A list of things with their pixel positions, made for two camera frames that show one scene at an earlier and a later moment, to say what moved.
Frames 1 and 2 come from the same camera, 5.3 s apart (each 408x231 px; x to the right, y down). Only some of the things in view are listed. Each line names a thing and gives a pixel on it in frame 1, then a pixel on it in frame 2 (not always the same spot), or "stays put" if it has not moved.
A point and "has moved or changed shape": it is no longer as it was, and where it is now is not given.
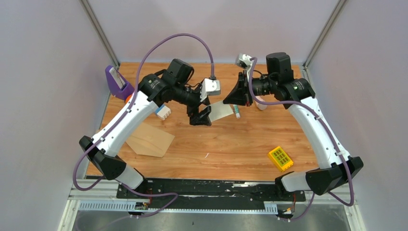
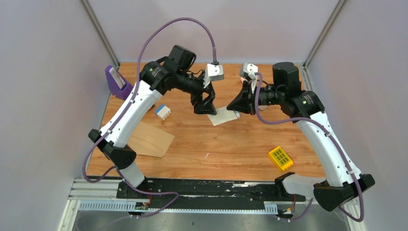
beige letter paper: (219, 110) has moved or changed shape
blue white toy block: (163, 112) stays put
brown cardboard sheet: (149, 140) stays put
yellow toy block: (280, 159) stays put
